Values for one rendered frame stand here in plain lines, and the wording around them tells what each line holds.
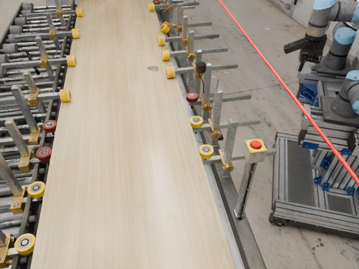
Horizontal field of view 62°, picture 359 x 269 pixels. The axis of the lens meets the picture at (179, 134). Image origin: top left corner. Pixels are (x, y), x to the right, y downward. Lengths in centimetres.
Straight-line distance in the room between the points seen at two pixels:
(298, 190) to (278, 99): 146
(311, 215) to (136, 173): 133
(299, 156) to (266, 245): 80
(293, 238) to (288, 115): 147
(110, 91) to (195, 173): 91
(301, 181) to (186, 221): 137
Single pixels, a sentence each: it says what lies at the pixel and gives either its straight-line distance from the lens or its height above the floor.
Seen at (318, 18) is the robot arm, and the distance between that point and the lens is 137.
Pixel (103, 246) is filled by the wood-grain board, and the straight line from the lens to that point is 134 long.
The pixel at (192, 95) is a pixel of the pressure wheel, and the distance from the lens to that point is 198.
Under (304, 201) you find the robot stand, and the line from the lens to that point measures 242.
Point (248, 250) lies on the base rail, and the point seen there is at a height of 70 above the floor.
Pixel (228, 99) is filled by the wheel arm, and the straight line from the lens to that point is 207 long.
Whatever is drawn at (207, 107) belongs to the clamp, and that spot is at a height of 86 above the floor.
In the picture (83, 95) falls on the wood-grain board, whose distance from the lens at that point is 210.
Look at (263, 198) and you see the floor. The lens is 260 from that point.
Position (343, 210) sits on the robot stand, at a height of 21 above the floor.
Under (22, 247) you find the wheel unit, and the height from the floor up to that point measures 90.
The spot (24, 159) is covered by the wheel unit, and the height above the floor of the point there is 87.
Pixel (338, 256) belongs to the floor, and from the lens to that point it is 253.
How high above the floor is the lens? 207
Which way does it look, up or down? 44 degrees down
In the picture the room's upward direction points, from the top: straight up
